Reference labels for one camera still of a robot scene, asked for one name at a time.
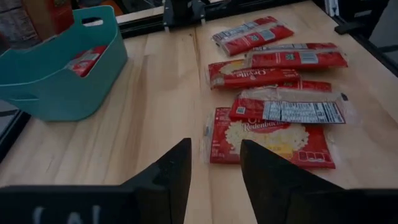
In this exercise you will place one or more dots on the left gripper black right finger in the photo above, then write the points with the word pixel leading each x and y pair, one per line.
pixel 280 193

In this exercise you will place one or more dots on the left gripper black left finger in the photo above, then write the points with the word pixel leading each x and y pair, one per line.
pixel 155 199

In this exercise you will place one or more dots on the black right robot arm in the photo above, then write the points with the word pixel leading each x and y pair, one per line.
pixel 183 11

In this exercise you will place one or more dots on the teal plastic basket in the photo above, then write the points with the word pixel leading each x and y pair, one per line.
pixel 46 93

